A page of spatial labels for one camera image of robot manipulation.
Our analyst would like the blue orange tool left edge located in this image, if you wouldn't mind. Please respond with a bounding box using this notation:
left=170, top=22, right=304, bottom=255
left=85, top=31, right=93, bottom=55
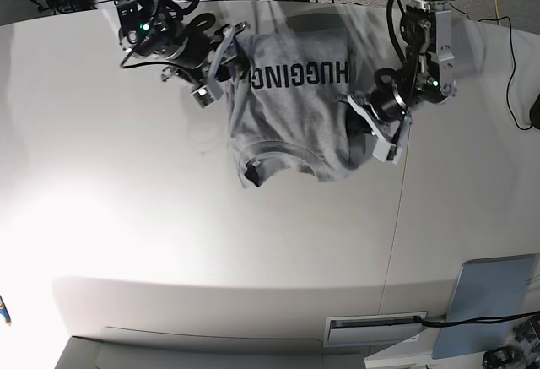
left=0, top=297, right=12, bottom=326

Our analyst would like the black cable right side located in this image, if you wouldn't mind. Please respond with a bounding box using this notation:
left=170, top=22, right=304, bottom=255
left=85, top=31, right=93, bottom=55
left=440, top=0, right=533, bottom=131

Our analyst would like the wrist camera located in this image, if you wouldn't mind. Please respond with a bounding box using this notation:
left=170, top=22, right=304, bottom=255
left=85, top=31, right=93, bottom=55
left=192, top=85, right=223, bottom=108
left=372, top=139, right=402, bottom=165

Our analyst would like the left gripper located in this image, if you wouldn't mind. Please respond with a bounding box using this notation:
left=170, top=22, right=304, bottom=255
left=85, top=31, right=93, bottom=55
left=338, top=88, right=412, bottom=145

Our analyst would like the white cable grommet tray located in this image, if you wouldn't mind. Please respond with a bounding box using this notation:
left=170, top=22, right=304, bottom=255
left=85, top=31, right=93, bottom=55
left=323, top=311, right=427, bottom=348

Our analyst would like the black cable at tray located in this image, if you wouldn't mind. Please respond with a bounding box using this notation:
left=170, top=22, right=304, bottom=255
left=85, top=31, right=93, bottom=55
left=413, top=312, right=540, bottom=328

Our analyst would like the blue-grey flat board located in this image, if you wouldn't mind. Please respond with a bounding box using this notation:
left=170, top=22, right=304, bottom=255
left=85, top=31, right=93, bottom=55
left=431, top=254, right=536, bottom=360

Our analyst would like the black round object right edge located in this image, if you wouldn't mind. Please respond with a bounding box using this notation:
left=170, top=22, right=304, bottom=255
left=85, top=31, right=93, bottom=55
left=529, top=95, right=540, bottom=130

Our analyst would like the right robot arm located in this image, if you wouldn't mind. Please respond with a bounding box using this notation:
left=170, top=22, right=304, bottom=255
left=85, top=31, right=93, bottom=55
left=115, top=0, right=250, bottom=90

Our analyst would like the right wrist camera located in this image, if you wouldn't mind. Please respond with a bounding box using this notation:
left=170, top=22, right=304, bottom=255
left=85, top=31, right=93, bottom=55
left=192, top=85, right=223, bottom=108

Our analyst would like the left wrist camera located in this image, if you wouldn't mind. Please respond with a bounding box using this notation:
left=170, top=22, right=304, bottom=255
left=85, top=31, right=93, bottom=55
left=372, top=139, right=402, bottom=165

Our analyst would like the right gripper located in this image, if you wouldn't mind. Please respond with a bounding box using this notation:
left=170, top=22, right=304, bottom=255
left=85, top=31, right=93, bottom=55
left=161, top=21, right=251, bottom=88

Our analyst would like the grey T-shirt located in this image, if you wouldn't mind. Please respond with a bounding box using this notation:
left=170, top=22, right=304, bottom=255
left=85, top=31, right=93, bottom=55
left=227, top=30, right=370, bottom=187

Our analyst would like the black device bottom right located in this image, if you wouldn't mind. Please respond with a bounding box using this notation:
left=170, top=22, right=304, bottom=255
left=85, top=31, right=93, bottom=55
left=482, top=345, right=524, bottom=369

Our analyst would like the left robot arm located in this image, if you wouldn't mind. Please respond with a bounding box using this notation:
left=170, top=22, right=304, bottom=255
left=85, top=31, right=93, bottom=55
left=353, top=0, right=456, bottom=144

